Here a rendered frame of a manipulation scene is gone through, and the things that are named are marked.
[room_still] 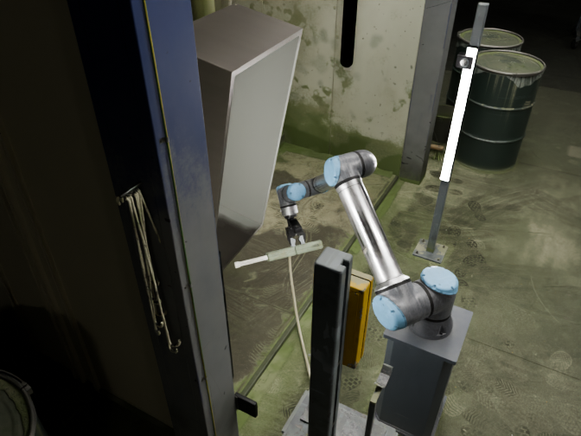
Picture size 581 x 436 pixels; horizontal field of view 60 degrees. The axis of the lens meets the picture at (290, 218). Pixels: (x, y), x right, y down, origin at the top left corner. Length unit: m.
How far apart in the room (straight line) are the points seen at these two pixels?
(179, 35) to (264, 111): 1.47
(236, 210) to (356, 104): 1.61
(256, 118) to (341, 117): 1.75
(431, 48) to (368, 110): 0.70
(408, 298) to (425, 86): 2.28
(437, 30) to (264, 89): 1.65
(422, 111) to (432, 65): 0.36
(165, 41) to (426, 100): 3.05
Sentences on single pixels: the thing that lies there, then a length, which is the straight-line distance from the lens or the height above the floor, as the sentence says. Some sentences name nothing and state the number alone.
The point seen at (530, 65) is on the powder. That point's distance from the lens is 4.65.
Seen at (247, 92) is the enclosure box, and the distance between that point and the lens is 2.63.
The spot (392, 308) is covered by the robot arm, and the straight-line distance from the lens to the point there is 1.96.
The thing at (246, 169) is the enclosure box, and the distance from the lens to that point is 2.85.
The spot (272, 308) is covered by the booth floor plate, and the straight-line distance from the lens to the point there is 3.08.
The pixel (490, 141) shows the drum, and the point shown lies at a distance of 4.56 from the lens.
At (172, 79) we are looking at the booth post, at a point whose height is 1.87.
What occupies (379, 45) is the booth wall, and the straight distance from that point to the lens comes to 4.00.
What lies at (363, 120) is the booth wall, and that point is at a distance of 4.25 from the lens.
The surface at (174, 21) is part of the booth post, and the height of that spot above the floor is 1.98.
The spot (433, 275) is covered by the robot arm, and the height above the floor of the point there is 0.91.
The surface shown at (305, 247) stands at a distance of 2.70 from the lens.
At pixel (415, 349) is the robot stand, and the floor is 0.61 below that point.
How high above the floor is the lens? 2.28
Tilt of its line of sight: 37 degrees down
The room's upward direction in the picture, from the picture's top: straight up
